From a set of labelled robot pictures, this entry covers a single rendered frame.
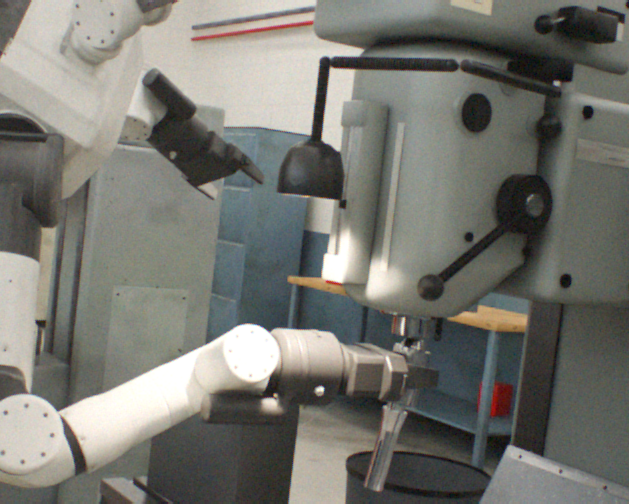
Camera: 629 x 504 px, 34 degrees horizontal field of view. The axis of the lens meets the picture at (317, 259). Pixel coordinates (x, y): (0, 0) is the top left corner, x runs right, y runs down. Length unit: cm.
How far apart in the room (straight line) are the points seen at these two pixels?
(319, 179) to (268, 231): 749
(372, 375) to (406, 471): 237
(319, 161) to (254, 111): 885
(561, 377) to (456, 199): 51
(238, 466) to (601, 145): 71
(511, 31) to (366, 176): 23
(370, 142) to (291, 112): 819
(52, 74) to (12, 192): 18
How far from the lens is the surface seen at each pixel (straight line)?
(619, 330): 153
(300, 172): 109
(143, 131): 165
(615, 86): 134
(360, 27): 123
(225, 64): 1057
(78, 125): 122
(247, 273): 852
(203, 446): 164
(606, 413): 155
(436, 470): 357
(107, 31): 120
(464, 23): 115
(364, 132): 118
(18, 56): 122
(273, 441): 162
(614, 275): 135
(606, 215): 133
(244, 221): 852
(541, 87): 114
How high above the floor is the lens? 143
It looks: 3 degrees down
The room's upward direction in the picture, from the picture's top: 7 degrees clockwise
